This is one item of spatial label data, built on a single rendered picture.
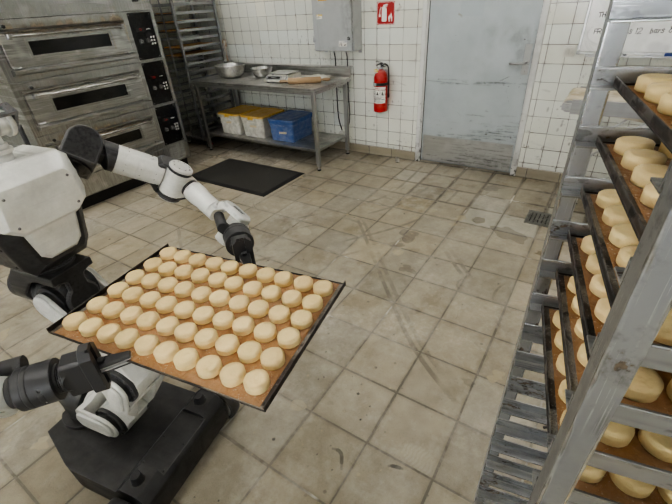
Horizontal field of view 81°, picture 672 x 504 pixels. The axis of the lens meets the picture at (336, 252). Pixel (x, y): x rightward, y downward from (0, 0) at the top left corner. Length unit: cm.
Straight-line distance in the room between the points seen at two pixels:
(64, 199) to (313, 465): 134
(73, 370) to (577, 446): 87
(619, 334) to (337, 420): 163
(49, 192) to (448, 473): 168
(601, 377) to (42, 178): 121
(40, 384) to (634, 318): 95
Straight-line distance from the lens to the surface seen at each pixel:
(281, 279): 103
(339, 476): 183
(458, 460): 190
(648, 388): 58
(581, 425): 52
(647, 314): 42
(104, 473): 192
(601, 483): 73
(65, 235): 132
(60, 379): 99
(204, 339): 92
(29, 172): 125
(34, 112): 437
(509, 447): 137
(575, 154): 82
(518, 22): 426
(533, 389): 116
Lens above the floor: 163
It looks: 33 degrees down
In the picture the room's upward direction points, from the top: 4 degrees counter-clockwise
